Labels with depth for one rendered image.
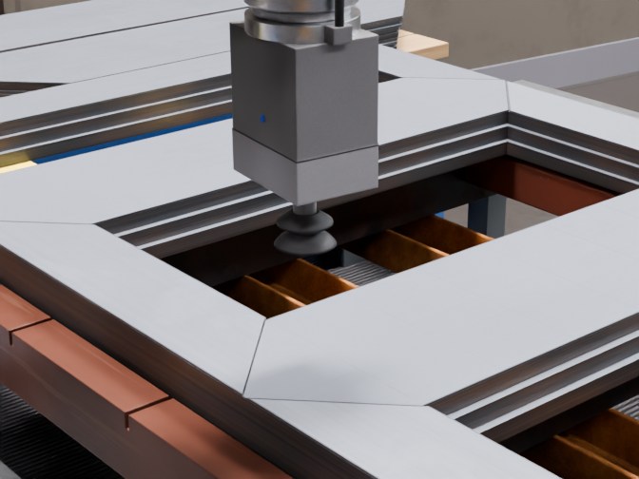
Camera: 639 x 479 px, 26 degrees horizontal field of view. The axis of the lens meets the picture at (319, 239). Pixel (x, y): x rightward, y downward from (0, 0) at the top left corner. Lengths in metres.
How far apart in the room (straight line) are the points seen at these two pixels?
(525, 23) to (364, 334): 3.71
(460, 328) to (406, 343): 0.05
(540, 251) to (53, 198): 0.47
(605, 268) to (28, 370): 0.50
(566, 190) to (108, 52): 0.69
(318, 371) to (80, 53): 1.01
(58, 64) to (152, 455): 0.95
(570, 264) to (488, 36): 3.45
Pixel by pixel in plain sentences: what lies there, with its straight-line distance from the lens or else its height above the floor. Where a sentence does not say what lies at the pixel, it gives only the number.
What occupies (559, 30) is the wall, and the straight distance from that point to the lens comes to 4.85.
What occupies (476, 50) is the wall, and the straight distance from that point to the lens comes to 4.62.
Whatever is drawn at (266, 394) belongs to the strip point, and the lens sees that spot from 0.99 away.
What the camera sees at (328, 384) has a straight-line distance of 1.00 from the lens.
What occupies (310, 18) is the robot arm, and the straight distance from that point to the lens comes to 0.87.
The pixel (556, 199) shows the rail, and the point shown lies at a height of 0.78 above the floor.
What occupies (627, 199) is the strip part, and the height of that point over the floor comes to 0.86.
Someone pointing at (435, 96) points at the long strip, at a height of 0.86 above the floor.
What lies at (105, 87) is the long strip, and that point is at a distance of 1.73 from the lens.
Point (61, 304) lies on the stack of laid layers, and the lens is 1.19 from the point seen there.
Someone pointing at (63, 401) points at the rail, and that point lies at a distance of 1.14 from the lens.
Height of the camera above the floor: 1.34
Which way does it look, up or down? 22 degrees down
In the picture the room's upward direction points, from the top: straight up
